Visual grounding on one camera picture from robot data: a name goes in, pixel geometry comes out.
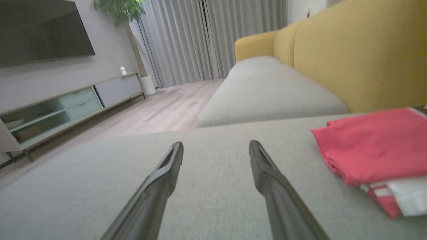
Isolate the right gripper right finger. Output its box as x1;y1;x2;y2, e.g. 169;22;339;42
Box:
249;140;331;240

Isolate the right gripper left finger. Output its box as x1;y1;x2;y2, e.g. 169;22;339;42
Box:
100;141;184;240

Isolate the red cloth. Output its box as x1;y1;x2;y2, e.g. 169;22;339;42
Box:
311;107;427;219

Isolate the white ribbed plant pot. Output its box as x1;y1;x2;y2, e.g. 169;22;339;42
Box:
140;75;157;96

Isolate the low TV cabinet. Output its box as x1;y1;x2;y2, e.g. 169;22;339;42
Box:
0;73;146;163

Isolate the grey curtain panel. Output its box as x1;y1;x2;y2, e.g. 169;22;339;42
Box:
203;0;288;79
133;0;214;88

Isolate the green potted tree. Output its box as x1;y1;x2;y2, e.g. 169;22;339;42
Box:
93;0;149;78

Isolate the black wall television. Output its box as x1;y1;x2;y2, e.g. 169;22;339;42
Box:
0;0;96;68

